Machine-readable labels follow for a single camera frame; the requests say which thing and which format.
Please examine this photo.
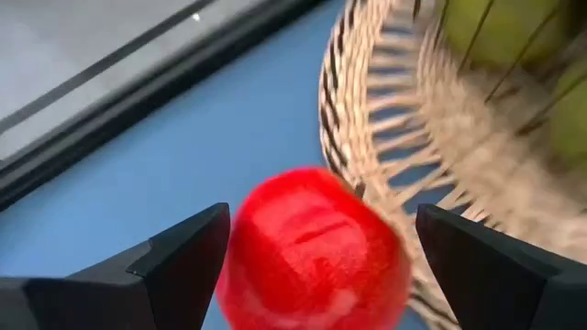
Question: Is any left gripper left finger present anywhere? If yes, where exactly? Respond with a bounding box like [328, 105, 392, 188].
[0, 202, 232, 330]

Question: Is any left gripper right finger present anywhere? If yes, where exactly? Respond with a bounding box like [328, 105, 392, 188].
[415, 203, 587, 330]

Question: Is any red apple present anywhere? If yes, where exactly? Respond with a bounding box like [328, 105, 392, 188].
[215, 167, 413, 330]

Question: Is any woven wicker basket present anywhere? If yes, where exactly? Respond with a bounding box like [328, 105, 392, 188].
[317, 0, 587, 330]

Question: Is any blue table mat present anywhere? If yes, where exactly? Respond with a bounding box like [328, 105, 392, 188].
[0, 0, 460, 330]

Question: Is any green pear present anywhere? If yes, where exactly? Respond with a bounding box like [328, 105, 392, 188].
[439, 0, 570, 70]

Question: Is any black table frame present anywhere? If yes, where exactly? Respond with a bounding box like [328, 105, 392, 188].
[0, 0, 331, 213]

